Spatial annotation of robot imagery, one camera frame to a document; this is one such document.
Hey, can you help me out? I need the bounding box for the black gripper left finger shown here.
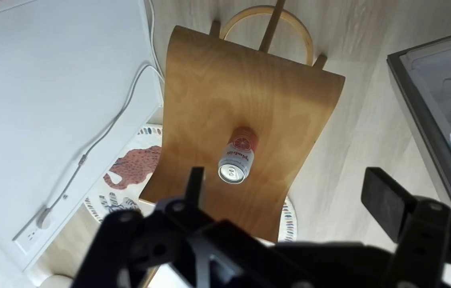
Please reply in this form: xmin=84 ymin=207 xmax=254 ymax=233
xmin=70 ymin=164 xmax=274 ymax=288

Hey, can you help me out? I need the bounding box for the white power cable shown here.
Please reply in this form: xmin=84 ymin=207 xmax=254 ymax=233
xmin=34 ymin=0 xmax=166 ymax=230

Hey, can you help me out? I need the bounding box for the white wall outlet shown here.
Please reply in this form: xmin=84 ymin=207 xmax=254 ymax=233
xmin=10 ymin=209 xmax=58 ymax=257

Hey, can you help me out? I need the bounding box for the refrigerator door with clear bins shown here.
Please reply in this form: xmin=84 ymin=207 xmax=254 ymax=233
xmin=385 ymin=25 xmax=451 ymax=219

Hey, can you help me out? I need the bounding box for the round patterned plate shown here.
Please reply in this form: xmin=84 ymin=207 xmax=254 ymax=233
xmin=82 ymin=124 xmax=300 ymax=244

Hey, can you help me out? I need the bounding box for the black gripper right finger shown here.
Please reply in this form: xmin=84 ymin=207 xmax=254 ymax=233
xmin=361 ymin=164 xmax=451 ymax=288

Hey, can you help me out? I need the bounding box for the red white soda can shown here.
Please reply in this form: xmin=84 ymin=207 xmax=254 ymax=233
xmin=215 ymin=126 xmax=260 ymax=185

